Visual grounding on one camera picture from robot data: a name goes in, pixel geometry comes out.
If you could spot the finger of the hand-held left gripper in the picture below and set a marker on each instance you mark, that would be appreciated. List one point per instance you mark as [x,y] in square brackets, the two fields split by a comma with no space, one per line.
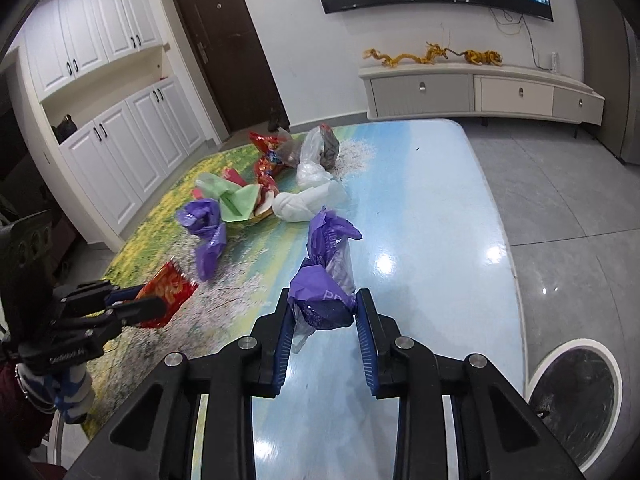
[90,294]
[142,312]

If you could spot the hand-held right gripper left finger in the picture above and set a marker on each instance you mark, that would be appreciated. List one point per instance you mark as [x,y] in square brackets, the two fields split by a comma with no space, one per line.
[280,345]

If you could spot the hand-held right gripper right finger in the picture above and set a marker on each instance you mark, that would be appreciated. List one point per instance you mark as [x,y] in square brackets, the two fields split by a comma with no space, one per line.
[365,345]

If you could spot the red and gold snack packet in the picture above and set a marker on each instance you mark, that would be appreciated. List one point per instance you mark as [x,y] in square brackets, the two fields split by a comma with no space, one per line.
[170,290]

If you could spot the purple and clear plastic bag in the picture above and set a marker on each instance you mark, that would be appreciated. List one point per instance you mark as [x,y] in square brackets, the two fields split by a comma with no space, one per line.
[325,270]

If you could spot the white bin with black liner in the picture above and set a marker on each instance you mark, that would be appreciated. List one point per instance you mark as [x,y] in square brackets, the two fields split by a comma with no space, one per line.
[575,390]

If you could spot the person's left forearm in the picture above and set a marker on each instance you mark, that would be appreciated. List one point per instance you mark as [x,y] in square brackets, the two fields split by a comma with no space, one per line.
[20,410]

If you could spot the person's left hand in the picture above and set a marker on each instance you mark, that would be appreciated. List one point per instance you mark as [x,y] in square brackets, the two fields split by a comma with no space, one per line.
[70,392]

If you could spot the crumpled purple plastic bag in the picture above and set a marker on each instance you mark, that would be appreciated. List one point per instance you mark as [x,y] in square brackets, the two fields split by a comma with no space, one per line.
[205,225]

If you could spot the red and gold foil wrapper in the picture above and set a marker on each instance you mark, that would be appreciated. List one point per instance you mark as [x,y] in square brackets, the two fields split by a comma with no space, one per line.
[262,205]

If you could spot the crumpled white plastic bag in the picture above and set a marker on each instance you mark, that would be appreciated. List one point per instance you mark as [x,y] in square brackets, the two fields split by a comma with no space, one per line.
[305,202]

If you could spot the black handbag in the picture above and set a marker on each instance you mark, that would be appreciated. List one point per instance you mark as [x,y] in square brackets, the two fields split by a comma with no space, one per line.
[65,129]

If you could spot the light green plastic bag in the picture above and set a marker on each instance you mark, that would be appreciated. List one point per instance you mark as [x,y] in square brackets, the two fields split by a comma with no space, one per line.
[232,197]

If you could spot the white base cabinet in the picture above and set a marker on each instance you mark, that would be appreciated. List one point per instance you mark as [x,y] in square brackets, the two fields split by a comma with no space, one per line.
[130,145]

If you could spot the small white plastic bag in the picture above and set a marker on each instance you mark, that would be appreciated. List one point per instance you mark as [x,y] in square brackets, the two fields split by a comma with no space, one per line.
[312,172]

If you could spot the red patterned snack wrapper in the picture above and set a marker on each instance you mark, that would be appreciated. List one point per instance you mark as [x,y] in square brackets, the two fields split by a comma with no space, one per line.
[265,157]

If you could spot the clear bag with dark contents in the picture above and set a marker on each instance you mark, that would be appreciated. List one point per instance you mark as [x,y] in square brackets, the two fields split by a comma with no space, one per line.
[322,147]

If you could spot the pair of dark shoes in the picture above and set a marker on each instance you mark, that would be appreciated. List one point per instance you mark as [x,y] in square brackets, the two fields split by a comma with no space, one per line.
[277,120]

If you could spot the white television cabinet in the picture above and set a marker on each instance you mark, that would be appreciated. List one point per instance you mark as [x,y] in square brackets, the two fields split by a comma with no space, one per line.
[450,92]

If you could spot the dark brown door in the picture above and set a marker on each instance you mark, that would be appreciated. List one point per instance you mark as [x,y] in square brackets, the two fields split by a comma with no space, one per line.
[225,45]

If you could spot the long yellow dragon figurine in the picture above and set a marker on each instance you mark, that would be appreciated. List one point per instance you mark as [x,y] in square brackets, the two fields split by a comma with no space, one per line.
[400,57]

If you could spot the short yellow dragon figurine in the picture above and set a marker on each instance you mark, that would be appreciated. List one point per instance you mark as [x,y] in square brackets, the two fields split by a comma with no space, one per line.
[482,57]

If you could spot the white power strip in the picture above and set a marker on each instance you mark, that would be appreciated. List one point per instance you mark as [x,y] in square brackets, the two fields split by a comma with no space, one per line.
[553,61]

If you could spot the grey refrigerator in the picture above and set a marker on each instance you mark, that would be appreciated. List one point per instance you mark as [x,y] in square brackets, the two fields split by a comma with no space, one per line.
[631,95]

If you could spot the white wall cabinet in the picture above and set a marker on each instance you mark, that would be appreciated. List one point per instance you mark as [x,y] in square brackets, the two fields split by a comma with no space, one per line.
[85,35]

